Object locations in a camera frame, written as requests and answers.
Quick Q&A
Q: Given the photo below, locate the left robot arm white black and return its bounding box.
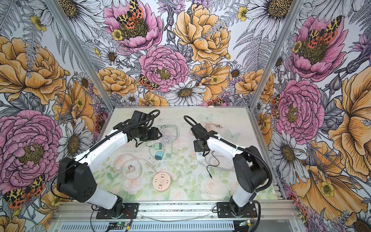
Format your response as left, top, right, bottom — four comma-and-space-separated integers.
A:
54, 109, 162, 218

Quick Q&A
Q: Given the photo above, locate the white thin cable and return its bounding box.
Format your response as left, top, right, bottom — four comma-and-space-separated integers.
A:
158, 125, 180, 146

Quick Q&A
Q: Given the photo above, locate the green charger adapter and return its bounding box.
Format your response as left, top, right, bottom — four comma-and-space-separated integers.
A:
153, 143, 162, 150

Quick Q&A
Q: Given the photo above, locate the green circuit board right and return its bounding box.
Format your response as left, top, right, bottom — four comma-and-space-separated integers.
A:
239, 219, 252, 227

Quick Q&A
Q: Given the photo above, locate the green cable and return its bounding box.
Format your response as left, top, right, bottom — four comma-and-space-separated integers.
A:
144, 124, 180, 159

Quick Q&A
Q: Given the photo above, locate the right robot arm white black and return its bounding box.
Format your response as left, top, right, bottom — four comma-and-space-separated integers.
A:
184, 116, 272, 217

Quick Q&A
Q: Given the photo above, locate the pink usb cable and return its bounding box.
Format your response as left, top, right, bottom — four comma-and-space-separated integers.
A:
202, 123, 224, 137

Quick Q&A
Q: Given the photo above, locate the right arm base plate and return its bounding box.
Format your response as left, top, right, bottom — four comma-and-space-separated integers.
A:
216, 202, 258, 218

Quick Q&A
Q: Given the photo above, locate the teal charger adapter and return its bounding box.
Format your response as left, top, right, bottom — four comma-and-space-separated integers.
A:
155, 151, 164, 160

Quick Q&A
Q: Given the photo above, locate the aluminium front rail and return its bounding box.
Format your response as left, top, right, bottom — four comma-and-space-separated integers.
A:
52, 200, 300, 223

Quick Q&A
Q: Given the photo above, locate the round pink power socket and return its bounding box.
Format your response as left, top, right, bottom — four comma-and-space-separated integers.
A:
152, 172, 172, 192

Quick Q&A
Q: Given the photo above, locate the green circuit board left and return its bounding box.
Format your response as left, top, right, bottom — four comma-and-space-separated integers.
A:
107, 222, 131, 230

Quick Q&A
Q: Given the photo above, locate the white blue power strip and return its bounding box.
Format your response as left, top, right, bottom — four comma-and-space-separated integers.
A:
196, 152, 205, 161

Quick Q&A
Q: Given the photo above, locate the black cable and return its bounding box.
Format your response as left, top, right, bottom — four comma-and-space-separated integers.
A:
206, 150, 221, 178

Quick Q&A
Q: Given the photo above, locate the green circuit board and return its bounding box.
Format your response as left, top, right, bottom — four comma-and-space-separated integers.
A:
239, 219, 252, 227
107, 222, 131, 230

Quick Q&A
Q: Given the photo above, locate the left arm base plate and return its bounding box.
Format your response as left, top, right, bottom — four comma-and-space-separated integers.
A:
96, 203, 140, 219

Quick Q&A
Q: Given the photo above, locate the pink socket cord with plug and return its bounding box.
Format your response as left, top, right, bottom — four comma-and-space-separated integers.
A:
112, 153, 158, 180

